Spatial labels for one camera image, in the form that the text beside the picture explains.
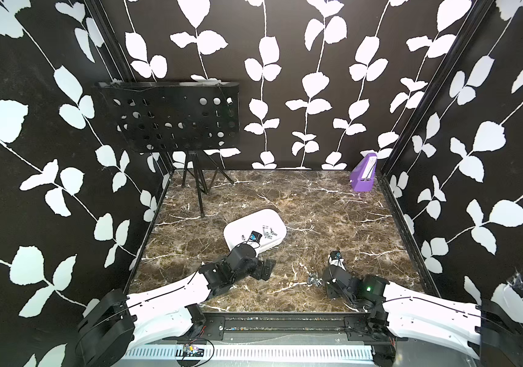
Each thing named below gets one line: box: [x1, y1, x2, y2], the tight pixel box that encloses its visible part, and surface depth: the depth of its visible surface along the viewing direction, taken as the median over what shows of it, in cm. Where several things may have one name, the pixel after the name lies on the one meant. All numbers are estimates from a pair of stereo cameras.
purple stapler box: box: [350, 152, 377, 192], surface depth 110 cm
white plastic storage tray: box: [223, 208, 288, 254], surface depth 97 cm
